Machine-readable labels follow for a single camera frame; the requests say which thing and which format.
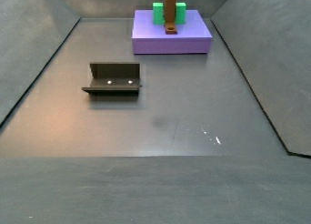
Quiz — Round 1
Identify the purple board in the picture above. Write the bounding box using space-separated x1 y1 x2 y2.
130 10 212 55

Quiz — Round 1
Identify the green U-shaped block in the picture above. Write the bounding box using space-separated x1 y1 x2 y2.
152 3 186 25

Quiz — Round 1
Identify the black angled holder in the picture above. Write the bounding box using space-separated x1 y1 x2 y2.
81 62 141 95

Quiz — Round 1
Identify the brown L-shaped block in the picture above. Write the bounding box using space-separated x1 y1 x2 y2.
164 0 177 35

